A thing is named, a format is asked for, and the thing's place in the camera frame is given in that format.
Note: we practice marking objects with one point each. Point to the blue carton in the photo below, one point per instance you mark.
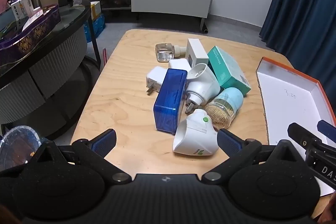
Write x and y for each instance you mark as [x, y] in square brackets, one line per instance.
[97, 27]

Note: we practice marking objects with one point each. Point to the black tube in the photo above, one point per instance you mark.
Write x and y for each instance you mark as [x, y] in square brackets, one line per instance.
[205, 28]

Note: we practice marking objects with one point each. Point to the white cardboard box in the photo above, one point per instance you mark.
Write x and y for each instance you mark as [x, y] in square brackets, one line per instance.
[197, 53]

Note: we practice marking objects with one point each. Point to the teal cardboard box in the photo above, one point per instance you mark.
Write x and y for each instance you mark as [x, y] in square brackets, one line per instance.
[227, 69]

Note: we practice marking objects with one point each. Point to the white cabinet drawer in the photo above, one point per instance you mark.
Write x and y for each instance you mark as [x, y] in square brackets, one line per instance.
[170, 3]

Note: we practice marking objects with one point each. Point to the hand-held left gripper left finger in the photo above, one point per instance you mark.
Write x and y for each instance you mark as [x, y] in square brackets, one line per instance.
[104, 140]

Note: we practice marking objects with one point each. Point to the orange cardboard box lid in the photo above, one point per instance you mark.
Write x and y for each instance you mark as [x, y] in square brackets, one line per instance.
[288, 106]

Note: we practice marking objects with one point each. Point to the blue translucent plastic box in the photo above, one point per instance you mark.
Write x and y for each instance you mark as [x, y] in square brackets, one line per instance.
[169, 100]

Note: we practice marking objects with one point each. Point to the white vaporizer with green dot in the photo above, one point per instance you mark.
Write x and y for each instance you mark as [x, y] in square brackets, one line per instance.
[195, 136]

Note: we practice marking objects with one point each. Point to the white printed carton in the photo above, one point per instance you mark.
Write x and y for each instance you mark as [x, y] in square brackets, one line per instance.
[22, 7]

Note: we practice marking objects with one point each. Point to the red patterned roll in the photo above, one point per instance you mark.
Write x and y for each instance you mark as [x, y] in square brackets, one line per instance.
[105, 57]

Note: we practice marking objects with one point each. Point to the dark blue curtain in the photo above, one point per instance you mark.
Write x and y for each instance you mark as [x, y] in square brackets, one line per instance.
[302, 3]

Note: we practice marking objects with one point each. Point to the white square charger with prongs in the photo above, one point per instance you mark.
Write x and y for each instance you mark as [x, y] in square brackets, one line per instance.
[155, 79]

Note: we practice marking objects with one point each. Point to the toothpick jar with blue lid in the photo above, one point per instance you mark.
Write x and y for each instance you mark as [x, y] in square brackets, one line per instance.
[224, 108]

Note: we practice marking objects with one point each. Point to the purple patterned gift box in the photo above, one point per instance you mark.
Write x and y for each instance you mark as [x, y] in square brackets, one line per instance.
[31, 35]

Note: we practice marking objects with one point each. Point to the white round plug-in vaporizer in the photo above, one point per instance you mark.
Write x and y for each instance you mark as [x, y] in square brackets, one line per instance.
[202, 85]

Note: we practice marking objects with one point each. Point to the white square adapter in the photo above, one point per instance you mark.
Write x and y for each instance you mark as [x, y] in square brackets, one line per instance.
[179, 65]

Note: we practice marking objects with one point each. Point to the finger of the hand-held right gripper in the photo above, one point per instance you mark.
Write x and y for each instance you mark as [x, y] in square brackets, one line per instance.
[302, 132]
[328, 128]

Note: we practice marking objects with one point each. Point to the black round counter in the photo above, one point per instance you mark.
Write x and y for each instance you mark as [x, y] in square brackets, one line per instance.
[52, 61]

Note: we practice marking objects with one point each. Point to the clear glass liquid bottle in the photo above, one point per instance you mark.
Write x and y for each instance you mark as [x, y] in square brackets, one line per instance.
[164, 52]

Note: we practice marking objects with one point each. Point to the clear plastic bowl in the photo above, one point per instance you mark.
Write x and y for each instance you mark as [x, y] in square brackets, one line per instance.
[18, 145]

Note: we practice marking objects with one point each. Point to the white and yellow box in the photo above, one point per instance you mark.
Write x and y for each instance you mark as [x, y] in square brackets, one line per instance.
[95, 10]

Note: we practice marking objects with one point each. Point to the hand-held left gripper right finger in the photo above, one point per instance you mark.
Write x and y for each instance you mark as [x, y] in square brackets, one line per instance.
[229, 140]

